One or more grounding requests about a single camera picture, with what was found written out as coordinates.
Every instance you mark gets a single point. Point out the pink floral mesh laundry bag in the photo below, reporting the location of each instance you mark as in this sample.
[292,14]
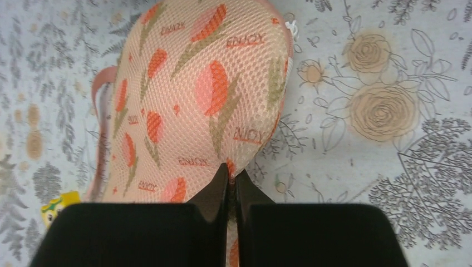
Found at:
[198,84]

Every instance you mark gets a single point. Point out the yellow owl toy block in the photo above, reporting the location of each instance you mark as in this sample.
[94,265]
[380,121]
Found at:
[55,206]

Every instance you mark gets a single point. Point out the floral tablecloth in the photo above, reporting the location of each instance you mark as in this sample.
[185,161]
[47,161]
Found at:
[377,111]

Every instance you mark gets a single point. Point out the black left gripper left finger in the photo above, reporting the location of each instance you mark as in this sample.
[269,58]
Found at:
[189,234]

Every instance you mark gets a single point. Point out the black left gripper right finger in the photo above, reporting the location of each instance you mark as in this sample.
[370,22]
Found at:
[272,234]

